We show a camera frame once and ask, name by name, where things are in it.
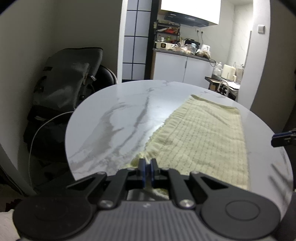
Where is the black bag on chair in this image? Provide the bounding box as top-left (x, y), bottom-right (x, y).
top-left (23, 47), bottom-right (117, 145)

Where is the black framed glass door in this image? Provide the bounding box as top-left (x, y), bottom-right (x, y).
top-left (122, 0), bottom-right (159, 82)

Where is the black kitchen shelf rack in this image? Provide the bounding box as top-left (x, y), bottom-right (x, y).
top-left (154, 20), bottom-right (181, 44)

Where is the white electric kettle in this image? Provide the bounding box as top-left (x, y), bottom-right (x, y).
top-left (201, 44), bottom-right (211, 58)

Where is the white kitchen cabinet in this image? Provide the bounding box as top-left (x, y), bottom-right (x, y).
top-left (151, 49), bottom-right (214, 89)

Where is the white upper cabinet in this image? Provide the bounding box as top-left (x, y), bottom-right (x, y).
top-left (161, 0), bottom-right (221, 25)

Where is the yellow knitted towel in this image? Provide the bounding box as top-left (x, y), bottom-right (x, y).
top-left (126, 95), bottom-right (250, 190)

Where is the wall light switch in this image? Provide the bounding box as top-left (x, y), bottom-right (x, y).
top-left (257, 25), bottom-right (265, 35)

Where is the black range hood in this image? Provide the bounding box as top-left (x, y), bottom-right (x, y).
top-left (165, 12), bottom-right (209, 28)

